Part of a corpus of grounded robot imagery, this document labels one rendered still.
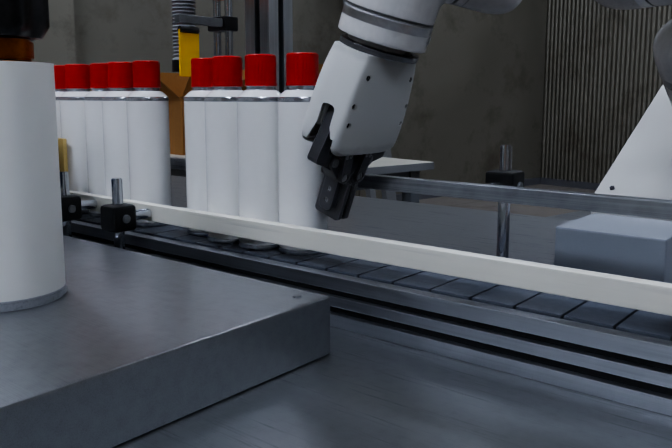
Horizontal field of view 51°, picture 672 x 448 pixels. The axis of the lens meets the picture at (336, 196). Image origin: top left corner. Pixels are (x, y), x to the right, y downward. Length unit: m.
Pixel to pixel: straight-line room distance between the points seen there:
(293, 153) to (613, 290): 0.34
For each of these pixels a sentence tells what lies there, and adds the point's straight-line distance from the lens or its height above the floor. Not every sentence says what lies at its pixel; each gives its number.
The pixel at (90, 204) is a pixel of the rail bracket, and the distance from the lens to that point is 0.95.
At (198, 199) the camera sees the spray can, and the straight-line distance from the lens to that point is 0.84.
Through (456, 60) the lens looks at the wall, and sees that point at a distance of 7.62.
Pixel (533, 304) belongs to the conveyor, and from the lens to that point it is 0.58.
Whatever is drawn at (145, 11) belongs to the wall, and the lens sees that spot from 5.58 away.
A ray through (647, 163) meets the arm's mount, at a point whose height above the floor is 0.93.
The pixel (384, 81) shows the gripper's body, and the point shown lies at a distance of 0.65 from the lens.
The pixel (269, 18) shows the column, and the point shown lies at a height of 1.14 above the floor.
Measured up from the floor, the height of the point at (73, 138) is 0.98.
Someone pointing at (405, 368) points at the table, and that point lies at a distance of 0.58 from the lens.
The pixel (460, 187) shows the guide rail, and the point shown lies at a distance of 0.67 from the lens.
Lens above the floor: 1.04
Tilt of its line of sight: 8 degrees down
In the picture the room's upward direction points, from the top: straight up
